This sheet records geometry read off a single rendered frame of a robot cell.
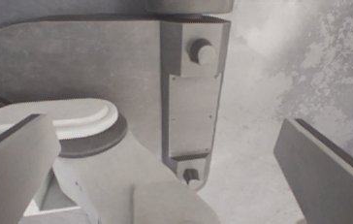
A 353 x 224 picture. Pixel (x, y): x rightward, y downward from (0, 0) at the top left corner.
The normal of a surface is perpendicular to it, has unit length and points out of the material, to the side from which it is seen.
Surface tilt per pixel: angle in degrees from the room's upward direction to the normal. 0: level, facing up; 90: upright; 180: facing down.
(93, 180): 90
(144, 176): 90
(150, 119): 0
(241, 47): 0
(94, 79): 0
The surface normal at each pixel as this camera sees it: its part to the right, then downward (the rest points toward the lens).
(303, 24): 0.21, 0.50
